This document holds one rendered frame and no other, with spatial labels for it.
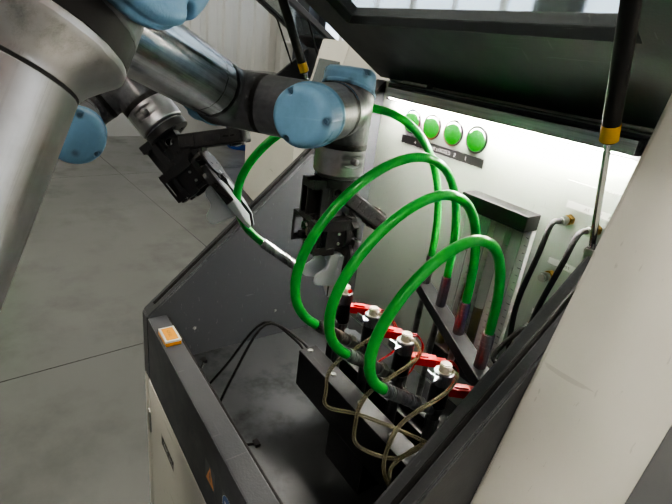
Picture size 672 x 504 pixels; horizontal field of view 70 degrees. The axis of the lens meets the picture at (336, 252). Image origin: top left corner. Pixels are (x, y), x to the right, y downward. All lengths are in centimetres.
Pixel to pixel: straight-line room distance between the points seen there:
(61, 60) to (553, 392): 55
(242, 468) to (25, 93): 61
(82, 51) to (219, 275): 86
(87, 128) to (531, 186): 69
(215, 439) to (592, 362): 52
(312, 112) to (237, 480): 50
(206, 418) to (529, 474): 47
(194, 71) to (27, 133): 33
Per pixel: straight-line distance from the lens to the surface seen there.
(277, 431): 97
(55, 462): 216
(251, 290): 113
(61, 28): 23
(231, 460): 76
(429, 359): 75
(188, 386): 88
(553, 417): 61
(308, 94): 56
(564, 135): 83
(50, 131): 25
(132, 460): 209
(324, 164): 70
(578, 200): 85
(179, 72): 54
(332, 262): 76
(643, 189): 58
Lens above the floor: 151
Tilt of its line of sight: 23 degrees down
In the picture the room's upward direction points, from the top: 8 degrees clockwise
